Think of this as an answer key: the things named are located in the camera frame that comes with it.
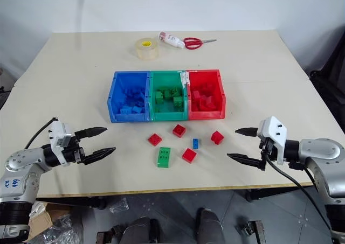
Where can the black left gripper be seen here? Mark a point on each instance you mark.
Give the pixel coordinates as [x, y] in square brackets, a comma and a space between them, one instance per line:
[74, 153]

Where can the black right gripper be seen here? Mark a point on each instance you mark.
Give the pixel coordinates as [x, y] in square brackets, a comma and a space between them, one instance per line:
[268, 148]

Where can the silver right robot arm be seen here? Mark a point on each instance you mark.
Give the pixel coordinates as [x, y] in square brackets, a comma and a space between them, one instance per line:
[323, 157]

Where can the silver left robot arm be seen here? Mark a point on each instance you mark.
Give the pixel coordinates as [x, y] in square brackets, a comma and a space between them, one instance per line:
[19, 171]

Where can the red square building block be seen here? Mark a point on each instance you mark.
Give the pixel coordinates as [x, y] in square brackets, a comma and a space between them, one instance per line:
[189, 156]
[217, 137]
[154, 139]
[179, 131]

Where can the blue plastic bin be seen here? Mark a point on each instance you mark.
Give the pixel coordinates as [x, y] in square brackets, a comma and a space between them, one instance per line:
[116, 98]

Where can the red plastic bin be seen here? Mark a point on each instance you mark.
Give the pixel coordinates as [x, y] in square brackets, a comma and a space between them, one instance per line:
[221, 104]

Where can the small blue building block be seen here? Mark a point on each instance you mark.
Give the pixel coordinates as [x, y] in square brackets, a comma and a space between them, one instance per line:
[196, 143]

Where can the small clear plastic bag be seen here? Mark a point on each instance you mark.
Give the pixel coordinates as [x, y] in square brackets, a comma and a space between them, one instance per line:
[118, 205]

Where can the long green building block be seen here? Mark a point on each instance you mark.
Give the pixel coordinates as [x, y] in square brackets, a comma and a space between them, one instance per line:
[164, 157]

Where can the green plastic bin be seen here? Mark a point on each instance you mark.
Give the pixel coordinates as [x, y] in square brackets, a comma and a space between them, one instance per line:
[168, 113]

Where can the dark rounded shape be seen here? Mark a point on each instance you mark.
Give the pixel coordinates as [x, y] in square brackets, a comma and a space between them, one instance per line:
[140, 230]
[208, 225]

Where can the brown cardboard box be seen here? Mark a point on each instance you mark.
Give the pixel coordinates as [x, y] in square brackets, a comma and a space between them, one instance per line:
[43, 218]

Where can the dark equipment at edge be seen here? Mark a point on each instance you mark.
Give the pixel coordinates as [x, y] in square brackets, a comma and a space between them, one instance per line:
[4, 87]

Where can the clear tape roll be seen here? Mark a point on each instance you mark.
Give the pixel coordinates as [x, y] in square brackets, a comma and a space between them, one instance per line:
[147, 50]

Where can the white glue bottle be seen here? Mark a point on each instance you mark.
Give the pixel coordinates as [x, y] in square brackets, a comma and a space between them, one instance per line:
[169, 39]

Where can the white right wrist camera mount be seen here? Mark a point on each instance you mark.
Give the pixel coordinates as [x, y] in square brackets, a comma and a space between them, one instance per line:
[275, 131]

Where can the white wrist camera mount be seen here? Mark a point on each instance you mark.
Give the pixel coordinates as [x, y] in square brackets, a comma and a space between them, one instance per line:
[59, 133]
[275, 131]

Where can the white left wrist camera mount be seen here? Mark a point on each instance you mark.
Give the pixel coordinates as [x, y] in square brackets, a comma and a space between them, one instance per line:
[59, 133]

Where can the black table frame bar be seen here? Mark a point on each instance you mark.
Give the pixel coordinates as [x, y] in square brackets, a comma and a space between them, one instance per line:
[275, 192]

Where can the dark metal bracket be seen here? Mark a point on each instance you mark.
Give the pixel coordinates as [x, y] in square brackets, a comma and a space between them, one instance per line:
[103, 236]
[253, 230]

